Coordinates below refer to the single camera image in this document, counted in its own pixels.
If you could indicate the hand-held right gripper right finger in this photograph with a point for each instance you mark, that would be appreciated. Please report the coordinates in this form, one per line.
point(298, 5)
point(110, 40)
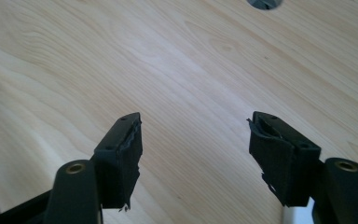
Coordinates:
point(282, 155)

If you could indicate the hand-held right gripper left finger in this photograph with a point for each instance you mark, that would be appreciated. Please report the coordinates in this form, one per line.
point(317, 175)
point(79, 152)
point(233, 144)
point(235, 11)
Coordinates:
point(121, 155)

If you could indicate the dark round table grommet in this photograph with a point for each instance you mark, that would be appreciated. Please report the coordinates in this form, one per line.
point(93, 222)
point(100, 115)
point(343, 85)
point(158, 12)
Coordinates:
point(264, 3)

